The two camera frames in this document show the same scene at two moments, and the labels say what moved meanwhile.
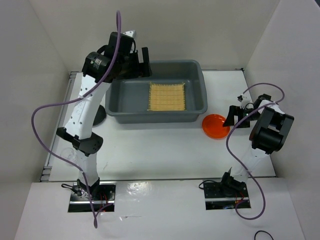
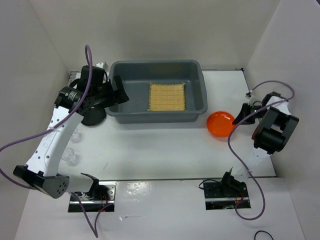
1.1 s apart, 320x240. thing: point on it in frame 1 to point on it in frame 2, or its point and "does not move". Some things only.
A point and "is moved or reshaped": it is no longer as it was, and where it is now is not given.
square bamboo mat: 167,96 does not move
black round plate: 100,115 does not move
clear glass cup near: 69,154 does not move
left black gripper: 142,69 to 118,97
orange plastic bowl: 212,127 is moved or reshaped
